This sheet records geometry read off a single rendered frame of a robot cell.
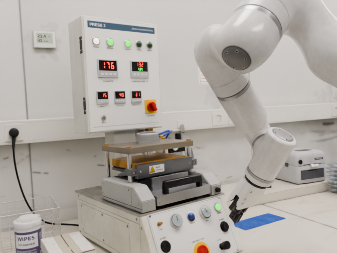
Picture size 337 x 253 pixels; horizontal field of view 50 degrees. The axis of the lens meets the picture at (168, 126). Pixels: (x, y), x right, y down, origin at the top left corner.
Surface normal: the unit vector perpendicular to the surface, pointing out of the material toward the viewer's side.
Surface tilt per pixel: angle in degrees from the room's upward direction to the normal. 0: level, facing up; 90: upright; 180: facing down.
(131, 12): 90
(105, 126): 90
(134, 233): 90
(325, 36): 74
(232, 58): 132
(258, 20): 63
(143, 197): 40
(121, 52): 90
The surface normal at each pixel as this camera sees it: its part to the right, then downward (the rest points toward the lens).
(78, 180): 0.44, 0.03
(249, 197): 0.42, 0.59
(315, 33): -0.86, -0.11
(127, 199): -0.79, 0.07
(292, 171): -0.94, 0.07
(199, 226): 0.53, -0.41
